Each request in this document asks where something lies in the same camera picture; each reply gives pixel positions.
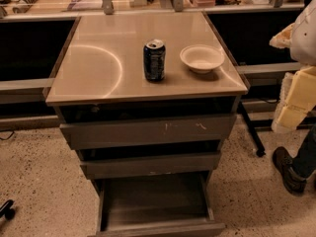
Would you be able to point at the purple booklet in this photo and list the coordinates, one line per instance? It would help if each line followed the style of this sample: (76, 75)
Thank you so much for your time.
(78, 5)

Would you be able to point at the dark trouser leg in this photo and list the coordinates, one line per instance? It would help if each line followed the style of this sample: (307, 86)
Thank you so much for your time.
(304, 164)

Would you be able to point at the black table leg frame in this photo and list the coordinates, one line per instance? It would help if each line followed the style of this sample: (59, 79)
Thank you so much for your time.
(246, 109)

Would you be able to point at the grey top drawer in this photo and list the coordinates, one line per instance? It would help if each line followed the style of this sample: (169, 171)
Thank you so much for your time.
(146, 131)

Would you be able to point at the open grey bottom drawer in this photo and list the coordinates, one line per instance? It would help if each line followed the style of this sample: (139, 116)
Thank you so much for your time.
(175, 205)

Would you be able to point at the dark blue pepsi can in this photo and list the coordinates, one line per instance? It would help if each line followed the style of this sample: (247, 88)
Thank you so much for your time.
(154, 53)

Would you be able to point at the black chair caster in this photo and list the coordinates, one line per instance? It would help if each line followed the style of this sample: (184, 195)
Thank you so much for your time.
(7, 210)

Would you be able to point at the white bowl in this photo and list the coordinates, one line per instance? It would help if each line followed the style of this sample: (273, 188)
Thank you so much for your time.
(201, 58)

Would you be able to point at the grey drawer cabinet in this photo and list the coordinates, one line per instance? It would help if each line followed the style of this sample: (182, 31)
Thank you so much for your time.
(100, 77)

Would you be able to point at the grey middle drawer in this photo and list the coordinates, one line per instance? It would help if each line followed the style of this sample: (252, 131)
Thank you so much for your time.
(150, 166)

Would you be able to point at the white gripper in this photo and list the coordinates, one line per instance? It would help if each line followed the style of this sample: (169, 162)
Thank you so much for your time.
(304, 39)

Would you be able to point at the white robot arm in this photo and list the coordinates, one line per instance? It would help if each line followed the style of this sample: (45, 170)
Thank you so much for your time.
(300, 38)

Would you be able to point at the brown shoe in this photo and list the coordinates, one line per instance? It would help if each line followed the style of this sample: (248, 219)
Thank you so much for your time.
(291, 181)

